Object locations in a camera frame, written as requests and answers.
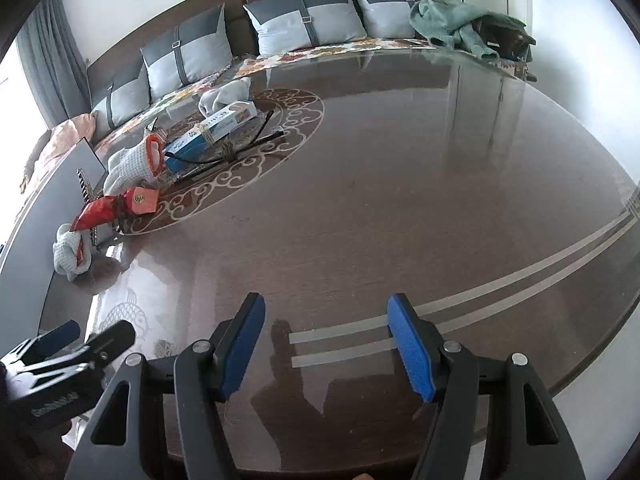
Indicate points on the grey curtain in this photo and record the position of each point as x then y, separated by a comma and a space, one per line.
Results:
50, 60

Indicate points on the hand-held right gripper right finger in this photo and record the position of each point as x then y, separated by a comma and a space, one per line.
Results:
412, 355

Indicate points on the floral sofa cover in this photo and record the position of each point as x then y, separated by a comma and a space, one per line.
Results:
195, 91
320, 52

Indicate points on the green blanket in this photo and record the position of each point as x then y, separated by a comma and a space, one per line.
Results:
445, 17

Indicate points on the white knit work glove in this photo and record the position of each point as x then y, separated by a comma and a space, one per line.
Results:
67, 255
127, 167

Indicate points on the dark brown bag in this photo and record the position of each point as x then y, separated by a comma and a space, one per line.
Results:
510, 40

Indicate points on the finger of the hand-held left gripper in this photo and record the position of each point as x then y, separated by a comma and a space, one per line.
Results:
107, 342
55, 334

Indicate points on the red snack packet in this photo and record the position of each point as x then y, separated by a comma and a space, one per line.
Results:
95, 215

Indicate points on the black framed glasses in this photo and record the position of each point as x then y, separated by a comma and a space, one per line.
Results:
260, 139

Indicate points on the white cardboard box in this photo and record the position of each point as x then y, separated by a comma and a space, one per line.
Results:
35, 220

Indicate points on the pink blanket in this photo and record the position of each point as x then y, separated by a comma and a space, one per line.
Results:
65, 135

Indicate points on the grey two-tone sofa cushion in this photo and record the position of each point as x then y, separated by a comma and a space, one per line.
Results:
390, 10
125, 100
305, 22
185, 55

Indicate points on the white sock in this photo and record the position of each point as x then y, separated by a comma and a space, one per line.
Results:
225, 94

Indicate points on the crumpled foil wrapper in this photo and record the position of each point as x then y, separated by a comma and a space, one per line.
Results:
152, 130

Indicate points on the brown toothed hair clip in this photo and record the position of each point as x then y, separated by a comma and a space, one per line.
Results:
85, 185

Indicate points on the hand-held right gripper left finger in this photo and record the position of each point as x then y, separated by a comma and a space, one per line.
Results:
245, 350

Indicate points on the blue white toothpaste box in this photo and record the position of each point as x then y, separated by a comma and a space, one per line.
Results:
220, 122

